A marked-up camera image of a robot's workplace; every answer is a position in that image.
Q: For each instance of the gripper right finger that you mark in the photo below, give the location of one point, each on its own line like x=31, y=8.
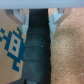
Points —
x=57, y=17

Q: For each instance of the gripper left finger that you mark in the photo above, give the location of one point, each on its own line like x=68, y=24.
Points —
x=20, y=17

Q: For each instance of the wooden drawer box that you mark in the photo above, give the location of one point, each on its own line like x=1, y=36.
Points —
x=11, y=43

